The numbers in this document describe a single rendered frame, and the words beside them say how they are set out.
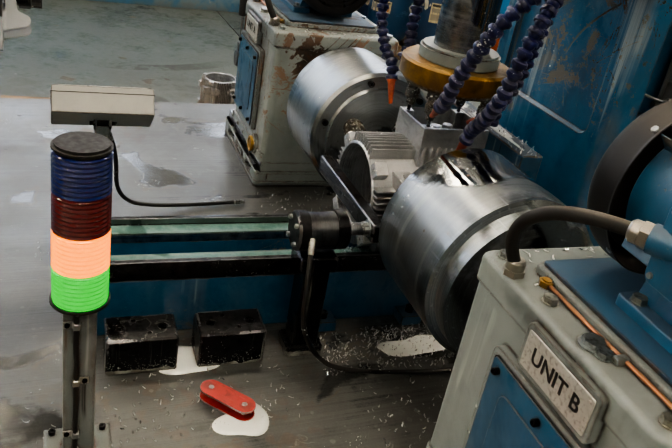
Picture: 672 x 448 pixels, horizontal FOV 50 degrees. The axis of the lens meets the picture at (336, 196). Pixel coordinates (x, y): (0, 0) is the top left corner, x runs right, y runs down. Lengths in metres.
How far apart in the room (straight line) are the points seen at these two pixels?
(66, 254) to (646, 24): 0.84
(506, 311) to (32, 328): 0.73
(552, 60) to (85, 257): 0.85
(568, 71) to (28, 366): 0.95
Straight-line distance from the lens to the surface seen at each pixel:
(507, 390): 0.77
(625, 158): 0.72
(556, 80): 1.30
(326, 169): 1.26
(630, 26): 1.17
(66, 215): 0.77
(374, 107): 1.36
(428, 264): 0.94
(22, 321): 1.22
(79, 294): 0.82
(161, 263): 1.12
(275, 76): 1.57
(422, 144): 1.17
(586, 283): 0.77
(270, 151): 1.63
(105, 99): 1.32
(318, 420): 1.07
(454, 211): 0.94
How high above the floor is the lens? 1.52
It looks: 25 degrees down
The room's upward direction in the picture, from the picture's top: 10 degrees clockwise
